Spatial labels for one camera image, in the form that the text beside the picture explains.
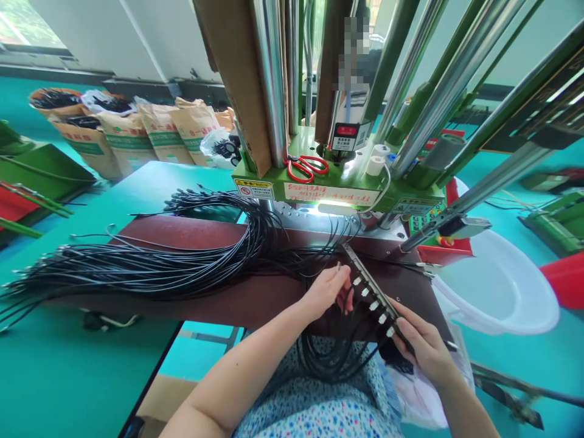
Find clear bag of black parts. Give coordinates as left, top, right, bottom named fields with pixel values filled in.
left=200, top=128, right=243, bottom=170

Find dark metal bar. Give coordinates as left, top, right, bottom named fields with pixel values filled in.
left=471, top=360, right=547, bottom=431

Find dark red work board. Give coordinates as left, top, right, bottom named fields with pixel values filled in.
left=45, top=213, right=453, bottom=344

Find green machine with orange wires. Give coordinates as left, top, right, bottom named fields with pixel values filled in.
left=516, top=169, right=584, bottom=257

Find red handled scissors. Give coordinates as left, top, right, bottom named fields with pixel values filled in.
left=285, top=154, right=330, bottom=184

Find bundle of black cables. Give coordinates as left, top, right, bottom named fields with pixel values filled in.
left=0, top=189, right=429, bottom=385

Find person's body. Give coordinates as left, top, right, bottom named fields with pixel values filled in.
left=231, top=335, right=412, bottom=438

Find white plastic bag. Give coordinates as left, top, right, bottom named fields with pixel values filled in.
left=391, top=326, right=476, bottom=431

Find person's right hand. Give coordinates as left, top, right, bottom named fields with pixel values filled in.
left=395, top=305, right=460, bottom=385

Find red plastic box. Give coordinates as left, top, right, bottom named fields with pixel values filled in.
left=417, top=237, right=475, bottom=268

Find green vertical moulding machine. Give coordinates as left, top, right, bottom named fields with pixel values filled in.
left=191, top=0, right=584, bottom=256

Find black jig bar with white plugs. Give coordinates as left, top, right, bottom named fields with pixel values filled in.
left=341, top=242, right=459, bottom=358

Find window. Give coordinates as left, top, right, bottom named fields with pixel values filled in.
left=0, top=0, right=70, bottom=52

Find green machine with red tray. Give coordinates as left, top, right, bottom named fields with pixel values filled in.
left=0, top=119, right=97, bottom=239

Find row of brown paper sacks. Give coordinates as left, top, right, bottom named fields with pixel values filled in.
left=28, top=86, right=238, bottom=181

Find person's left hand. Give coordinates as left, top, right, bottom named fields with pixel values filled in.
left=299, top=266, right=355, bottom=321

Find red plastic bucket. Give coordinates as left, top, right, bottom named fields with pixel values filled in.
left=540, top=252, right=584, bottom=310

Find white plastic basin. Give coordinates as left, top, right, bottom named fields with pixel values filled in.
left=428, top=178, right=561, bottom=337

